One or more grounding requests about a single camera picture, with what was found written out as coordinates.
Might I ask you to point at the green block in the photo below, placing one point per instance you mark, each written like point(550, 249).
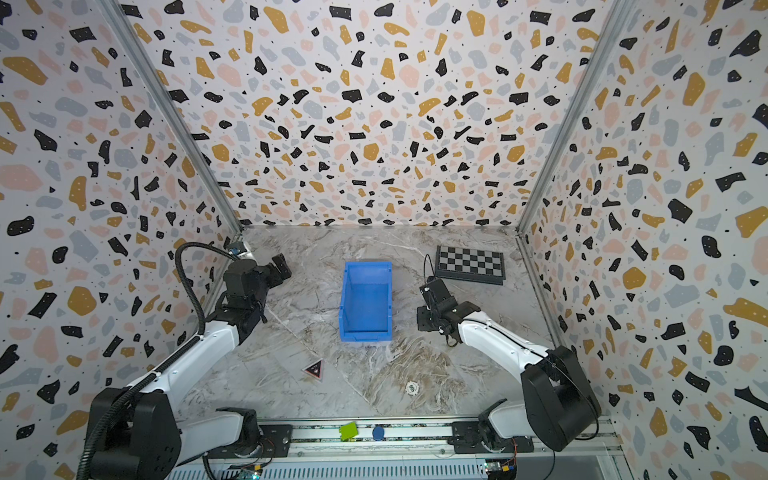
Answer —
point(348, 431)

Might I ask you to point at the blue round cap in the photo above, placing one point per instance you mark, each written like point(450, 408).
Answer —
point(378, 433)

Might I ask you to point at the left corner aluminium profile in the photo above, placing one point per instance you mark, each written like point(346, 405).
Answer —
point(117, 21)

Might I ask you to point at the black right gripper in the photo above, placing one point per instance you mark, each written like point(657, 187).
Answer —
point(432, 297)

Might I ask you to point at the black white checkerboard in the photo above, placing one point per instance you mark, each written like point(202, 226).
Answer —
point(471, 265)

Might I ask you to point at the black triangle marker sticker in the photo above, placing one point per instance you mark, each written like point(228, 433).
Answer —
point(315, 370)

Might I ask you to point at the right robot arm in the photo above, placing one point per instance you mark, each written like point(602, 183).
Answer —
point(558, 401)

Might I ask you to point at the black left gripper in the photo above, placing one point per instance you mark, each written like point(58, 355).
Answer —
point(282, 265)

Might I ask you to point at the blue plastic bin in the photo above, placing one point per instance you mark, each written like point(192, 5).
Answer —
point(365, 312)

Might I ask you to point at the corner aluminium profile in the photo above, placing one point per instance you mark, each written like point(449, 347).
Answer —
point(616, 19)
point(117, 21)

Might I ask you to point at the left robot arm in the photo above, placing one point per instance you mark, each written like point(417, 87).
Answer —
point(133, 432)

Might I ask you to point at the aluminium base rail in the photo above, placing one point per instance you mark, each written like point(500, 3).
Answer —
point(413, 448)

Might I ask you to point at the right corner aluminium profile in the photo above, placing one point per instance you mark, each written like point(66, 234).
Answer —
point(616, 19)

